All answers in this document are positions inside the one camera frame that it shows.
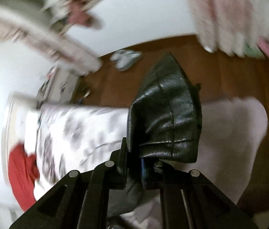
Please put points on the red quilt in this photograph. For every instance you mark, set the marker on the red quilt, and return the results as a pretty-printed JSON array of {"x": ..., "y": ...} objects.
[{"x": 22, "y": 174}]

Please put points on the black leather jacket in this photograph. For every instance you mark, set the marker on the black leather jacket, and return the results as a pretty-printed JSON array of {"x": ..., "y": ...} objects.
[{"x": 165, "y": 119}]

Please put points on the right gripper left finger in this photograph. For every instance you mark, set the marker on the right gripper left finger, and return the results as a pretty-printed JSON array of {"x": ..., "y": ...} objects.
[{"x": 79, "y": 200}]

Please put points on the white slippers pair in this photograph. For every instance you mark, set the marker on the white slippers pair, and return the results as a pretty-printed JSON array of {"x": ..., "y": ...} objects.
[{"x": 124, "y": 59}]

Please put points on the floral plush bed blanket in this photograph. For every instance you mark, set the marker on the floral plush bed blanket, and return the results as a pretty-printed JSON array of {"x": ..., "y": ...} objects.
[{"x": 80, "y": 138}]

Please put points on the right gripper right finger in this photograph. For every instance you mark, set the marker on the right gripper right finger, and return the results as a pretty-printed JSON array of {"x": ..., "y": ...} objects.
[{"x": 190, "y": 200}]

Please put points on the pink floral curtain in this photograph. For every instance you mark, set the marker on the pink floral curtain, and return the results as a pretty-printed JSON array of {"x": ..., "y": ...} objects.
[{"x": 235, "y": 27}]

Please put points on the white bedside nightstand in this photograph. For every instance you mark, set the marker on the white bedside nightstand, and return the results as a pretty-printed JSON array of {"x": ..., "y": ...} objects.
[{"x": 59, "y": 87}]

